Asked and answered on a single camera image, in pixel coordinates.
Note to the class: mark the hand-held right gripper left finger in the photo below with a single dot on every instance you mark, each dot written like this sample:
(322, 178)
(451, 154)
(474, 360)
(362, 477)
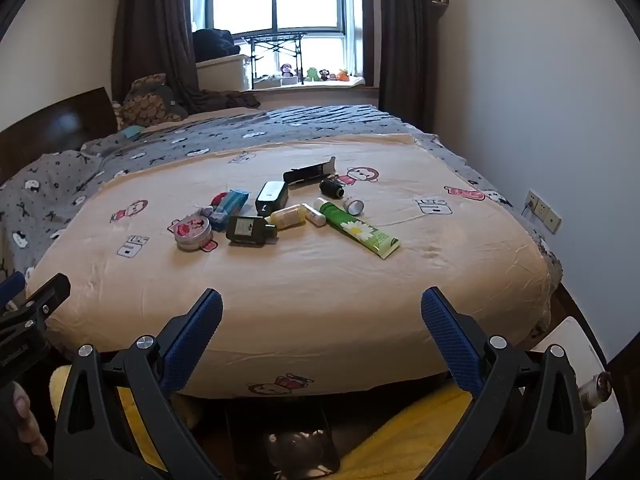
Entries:
(196, 335)

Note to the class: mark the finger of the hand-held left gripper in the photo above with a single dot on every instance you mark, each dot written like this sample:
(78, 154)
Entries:
(45, 297)
(11, 286)

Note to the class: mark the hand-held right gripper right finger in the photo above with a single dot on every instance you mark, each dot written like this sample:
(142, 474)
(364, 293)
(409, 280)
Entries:
(449, 335)

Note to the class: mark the round metal tin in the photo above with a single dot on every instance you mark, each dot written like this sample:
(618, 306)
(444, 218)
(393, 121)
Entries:
(192, 230)

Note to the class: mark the dark green labelled bottle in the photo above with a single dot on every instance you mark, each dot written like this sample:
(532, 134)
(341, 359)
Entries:
(247, 230)

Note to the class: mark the colourful fluffy scrunchie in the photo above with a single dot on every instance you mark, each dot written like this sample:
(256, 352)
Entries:
(218, 199)

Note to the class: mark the green daisy print tube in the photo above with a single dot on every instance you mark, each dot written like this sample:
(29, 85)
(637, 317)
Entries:
(355, 227)

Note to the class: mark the small yellow bottle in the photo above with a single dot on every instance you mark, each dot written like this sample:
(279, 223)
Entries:
(289, 216)

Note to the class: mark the dark bottle with round logo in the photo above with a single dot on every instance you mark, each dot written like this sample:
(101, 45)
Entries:
(272, 199)

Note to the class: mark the small silver cap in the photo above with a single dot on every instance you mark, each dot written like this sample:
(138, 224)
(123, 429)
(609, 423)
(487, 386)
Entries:
(355, 206)

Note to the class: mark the small white tube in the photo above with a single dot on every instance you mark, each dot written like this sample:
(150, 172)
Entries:
(314, 216)

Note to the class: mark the person's left hand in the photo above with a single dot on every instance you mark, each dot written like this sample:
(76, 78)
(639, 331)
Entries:
(27, 415)

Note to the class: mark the yellow fleece clothing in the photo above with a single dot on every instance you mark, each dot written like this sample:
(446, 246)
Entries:
(400, 440)

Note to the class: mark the beige printed bed sheet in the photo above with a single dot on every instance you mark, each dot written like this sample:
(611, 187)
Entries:
(325, 285)

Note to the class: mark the small clear bottle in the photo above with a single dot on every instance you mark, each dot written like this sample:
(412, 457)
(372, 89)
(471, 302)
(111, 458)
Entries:
(595, 390)

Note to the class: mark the dark wooden headboard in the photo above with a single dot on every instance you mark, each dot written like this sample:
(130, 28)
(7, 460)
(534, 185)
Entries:
(55, 125)

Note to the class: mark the small teal item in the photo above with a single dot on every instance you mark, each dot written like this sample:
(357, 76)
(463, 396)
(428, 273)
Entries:
(132, 133)

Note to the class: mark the small black spool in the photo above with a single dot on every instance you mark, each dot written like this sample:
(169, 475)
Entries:
(332, 188)

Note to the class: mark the open black box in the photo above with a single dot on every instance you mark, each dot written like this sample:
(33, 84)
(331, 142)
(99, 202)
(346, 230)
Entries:
(305, 174)

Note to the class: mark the brown patterned pillow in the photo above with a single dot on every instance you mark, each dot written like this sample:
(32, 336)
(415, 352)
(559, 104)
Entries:
(147, 102)

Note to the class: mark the dark brown cloth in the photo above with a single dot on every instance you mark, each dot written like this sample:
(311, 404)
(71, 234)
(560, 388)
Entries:
(225, 100)

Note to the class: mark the grey printed blanket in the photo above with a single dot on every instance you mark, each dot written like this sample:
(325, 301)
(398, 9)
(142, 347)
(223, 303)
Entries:
(300, 120)

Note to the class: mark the white storage box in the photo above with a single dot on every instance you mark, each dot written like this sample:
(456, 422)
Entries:
(222, 75)

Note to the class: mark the white faced monkey plush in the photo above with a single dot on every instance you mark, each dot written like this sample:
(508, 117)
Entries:
(287, 71)

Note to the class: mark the orange plush toy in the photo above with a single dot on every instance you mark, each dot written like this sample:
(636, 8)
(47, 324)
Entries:
(342, 75)

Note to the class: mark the green plush toy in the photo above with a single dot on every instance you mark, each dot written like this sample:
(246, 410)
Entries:
(312, 75)

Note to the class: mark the brown monkey plush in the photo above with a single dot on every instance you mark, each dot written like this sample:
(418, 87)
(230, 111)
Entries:
(324, 74)

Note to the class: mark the dark clothes pile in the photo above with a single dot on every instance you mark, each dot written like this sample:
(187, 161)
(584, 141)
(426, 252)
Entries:
(215, 45)

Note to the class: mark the dark brown curtain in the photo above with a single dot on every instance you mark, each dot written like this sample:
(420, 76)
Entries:
(155, 25)
(405, 35)

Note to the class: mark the black folding rack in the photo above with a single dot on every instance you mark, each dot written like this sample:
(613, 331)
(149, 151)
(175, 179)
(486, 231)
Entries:
(275, 39)

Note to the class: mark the white wall socket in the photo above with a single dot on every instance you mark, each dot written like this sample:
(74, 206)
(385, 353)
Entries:
(551, 220)
(533, 202)

